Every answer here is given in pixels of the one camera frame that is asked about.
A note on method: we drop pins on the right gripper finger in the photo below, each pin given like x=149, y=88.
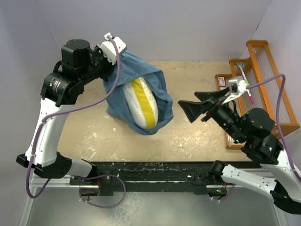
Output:
x=193, y=109
x=215, y=95

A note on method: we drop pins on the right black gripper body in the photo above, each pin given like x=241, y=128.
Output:
x=224, y=116

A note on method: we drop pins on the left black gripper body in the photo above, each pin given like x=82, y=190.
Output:
x=99, y=66

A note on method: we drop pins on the blue pillowcase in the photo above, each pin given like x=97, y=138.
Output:
x=133, y=67

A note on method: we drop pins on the white and yellow pillow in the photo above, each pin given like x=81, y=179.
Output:
x=141, y=103

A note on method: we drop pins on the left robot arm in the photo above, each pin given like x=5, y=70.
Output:
x=79, y=65

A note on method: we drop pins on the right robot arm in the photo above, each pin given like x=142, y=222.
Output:
x=253, y=130

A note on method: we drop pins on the small red labelled card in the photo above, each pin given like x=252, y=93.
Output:
x=221, y=81

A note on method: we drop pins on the pink capped marker pen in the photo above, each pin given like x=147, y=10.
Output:
x=250, y=96

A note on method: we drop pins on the green capped marker pen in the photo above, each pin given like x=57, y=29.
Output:
x=243, y=75

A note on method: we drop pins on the orange wooden tiered rack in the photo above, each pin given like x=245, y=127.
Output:
x=260, y=66

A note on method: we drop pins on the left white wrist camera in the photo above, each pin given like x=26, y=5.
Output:
x=108, y=48

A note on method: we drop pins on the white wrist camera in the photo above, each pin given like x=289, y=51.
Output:
x=237, y=87
x=108, y=48

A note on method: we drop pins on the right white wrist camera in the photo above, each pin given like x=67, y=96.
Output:
x=237, y=87

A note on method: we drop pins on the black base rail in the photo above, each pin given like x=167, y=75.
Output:
x=155, y=177

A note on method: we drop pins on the aluminium frame rail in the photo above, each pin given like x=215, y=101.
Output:
x=36, y=184

